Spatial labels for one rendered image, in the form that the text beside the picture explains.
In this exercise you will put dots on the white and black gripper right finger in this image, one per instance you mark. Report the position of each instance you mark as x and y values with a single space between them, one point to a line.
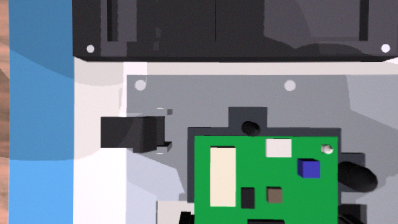
348 219

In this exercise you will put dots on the green circuit board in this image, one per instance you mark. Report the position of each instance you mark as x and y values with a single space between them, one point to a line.
265 180

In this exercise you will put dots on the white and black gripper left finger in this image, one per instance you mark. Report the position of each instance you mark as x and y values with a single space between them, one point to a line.
186 218

